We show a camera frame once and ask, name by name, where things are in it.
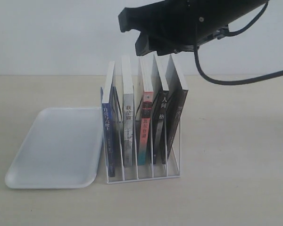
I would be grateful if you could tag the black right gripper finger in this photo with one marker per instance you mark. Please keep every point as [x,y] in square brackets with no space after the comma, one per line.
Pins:
[145,44]
[145,18]

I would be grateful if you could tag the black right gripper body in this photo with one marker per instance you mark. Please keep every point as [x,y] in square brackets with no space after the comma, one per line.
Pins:
[180,24]

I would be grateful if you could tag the red teal spine book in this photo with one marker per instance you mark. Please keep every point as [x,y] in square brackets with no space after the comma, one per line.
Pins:
[144,100]

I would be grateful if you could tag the dark brown book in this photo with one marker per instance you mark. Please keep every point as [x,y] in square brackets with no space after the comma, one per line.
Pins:
[178,90]

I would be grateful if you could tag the blue moon cover book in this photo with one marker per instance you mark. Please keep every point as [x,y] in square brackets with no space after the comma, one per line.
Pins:
[110,120]

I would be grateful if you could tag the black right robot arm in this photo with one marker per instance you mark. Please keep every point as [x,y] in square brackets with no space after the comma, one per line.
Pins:
[235,10]

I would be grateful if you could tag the grey white spine book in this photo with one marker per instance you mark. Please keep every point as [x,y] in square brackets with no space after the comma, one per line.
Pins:
[128,110]

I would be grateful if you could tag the black book white characters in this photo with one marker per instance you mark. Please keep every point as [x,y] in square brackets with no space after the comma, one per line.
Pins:
[161,91]

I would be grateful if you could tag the white plastic tray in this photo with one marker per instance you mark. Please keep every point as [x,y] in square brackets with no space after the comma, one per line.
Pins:
[60,151]

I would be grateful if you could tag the white wire book rack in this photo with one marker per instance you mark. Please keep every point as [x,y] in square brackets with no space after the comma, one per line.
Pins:
[171,169]

